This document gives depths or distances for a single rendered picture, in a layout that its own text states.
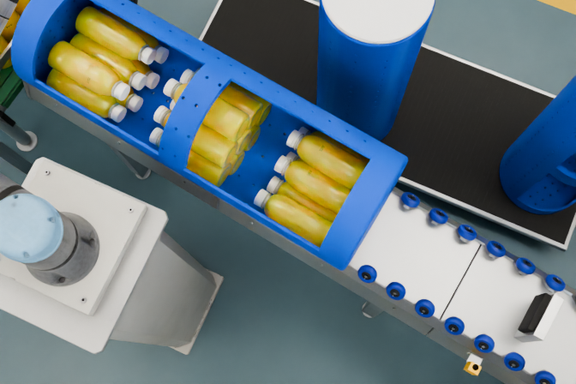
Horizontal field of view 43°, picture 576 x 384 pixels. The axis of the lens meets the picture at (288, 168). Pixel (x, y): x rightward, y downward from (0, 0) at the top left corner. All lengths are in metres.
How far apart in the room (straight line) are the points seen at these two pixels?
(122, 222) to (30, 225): 0.25
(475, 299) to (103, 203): 0.87
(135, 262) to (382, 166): 0.55
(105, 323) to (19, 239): 0.30
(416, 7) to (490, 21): 1.23
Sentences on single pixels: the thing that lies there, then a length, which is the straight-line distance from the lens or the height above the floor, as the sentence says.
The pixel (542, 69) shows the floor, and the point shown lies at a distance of 3.01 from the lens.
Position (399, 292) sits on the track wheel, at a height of 0.97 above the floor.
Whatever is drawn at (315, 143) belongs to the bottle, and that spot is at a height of 1.14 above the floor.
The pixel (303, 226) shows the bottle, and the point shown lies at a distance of 1.60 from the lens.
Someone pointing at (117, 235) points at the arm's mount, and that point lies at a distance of 1.55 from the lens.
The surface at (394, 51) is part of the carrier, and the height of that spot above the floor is 0.98.
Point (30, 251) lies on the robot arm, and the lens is 1.36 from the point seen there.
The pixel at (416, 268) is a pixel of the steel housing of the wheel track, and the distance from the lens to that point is 1.76.
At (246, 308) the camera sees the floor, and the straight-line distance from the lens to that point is 2.67.
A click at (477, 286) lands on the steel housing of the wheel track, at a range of 1.78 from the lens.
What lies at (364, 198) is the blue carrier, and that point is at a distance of 1.46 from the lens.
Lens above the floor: 2.66
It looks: 75 degrees down
